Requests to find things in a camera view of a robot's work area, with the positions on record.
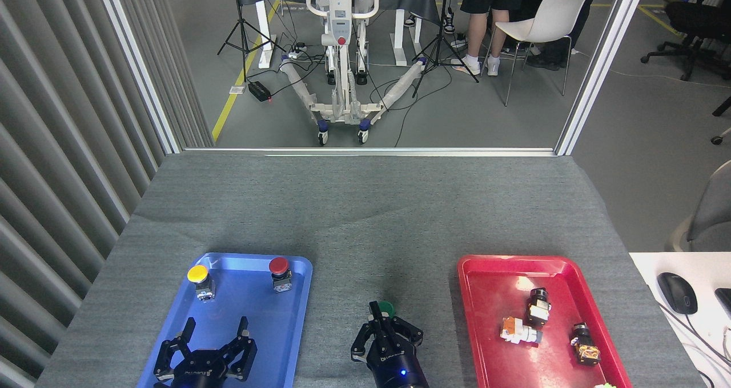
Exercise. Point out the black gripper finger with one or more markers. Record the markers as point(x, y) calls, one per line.
point(171, 354)
point(243, 356)
point(374, 334)
point(405, 331)

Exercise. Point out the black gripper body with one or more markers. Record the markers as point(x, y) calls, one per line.
point(397, 365)
point(200, 371)

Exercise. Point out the green push button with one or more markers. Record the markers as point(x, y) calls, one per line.
point(387, 308)

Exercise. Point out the yellow push button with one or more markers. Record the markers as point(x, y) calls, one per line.
point(198, 274)

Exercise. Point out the red push button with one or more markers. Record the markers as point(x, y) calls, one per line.
point(278, 265)

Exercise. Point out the blue plastic tray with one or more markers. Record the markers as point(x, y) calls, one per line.
point(274, 331)

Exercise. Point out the red plastic tray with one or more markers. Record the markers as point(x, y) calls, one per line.
point(491, 285)

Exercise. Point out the grey table cloth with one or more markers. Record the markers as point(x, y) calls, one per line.
point(365, 222)

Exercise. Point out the white desk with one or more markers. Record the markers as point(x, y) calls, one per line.
point(645, 274)

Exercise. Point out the black power box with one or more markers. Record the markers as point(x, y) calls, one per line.
point(258, 91)

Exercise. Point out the black computer mouse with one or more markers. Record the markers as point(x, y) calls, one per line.
point(677, 292)

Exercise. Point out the black tripod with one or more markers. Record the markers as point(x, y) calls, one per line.
point(440, 39)
point(244, 34)

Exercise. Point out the black flat device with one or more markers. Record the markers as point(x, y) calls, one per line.
point(725, 299)

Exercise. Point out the white wheeled stand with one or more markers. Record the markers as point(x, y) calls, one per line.
point(338, 11)

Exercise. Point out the grey chair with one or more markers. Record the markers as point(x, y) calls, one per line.
point(711, 216)

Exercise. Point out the white plastic chair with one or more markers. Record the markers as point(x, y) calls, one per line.
point(551, 16)

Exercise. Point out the black chair leg with caster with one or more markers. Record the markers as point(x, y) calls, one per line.
point(722, 107)

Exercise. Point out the black office chair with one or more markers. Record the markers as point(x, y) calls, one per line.
point(694, 16)

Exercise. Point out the white orange switch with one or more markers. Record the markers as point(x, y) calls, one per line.
point(518, 331)

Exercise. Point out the black knob switch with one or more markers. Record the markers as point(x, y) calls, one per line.
point(538, 307)

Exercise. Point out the black orange switch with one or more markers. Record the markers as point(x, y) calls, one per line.
point(585, 348)

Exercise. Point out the silver frame post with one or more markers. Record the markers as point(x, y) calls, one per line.
point(602, 62)
point(137, 62)

